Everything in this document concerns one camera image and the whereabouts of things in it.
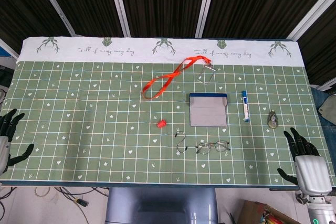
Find brown cardboard box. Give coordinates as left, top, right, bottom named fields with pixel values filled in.
left=236, top=199, right=295, bottom=224

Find blue denim cloth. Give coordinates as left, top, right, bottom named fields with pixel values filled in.
left=311, top=84, right=336, bottom=183

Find grey blue robot torso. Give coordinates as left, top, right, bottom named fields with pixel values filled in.
left=104, top=187, right=219, bottom=224

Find black plug connector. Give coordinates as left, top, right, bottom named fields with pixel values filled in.
left=73, top=197, right=89, bottom=207

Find blue white marker pen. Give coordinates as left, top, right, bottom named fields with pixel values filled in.
left=240, top=90, right=250, bottom=123

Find black floor cable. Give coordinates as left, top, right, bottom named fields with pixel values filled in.
left=0, top=186, right=18, bottom=224
left=51, top=186, right=111, bottom=201

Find metal S hook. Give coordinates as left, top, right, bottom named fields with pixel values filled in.
left=174, top=131, right=188, bottom=156

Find white partition post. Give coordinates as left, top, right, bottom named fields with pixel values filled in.
left=106, top=0, right=131, bottom=38
left=194, top=0, right=221, bottom=38
left=30, top=0, right=77, bottom=37
left=286, top=0, right=336, bottom=41

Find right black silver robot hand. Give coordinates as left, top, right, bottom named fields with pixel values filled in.
left=277, top=127, right=333, bottom=196

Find green grid tablecloth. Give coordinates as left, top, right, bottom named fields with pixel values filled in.
left=0, top=36, right=336, bottom=187

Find small bronze figurine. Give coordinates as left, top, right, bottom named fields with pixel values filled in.
left=267, top=109, right=280, bottom=129

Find beige coiled floor cable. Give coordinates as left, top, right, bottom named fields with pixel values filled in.
left=35, top=186, right=51, bottom=197

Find clear badge holder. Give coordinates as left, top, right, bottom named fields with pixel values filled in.
left=196, top=63, right=217, bottom=85

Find black equipment box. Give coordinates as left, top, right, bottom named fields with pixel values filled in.
left=0, top=65, right=15, bottom=88

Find thin frame eyeglasses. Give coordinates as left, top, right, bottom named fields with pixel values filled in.
left=195, top=140, right=231, bottom=155

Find orange lanyard strap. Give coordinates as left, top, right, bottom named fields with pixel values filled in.
left=142, top=55, right=212, bottom=101

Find olive fabric bag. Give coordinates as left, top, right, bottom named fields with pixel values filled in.
left=316, top=95, right=336, bottom=127

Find blue grey folding glasses case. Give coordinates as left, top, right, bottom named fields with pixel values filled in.
left=188, top=92, right=228, bottom=127

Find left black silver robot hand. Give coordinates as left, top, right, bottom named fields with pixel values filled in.
left=0, top=108, right=35, bottom=176

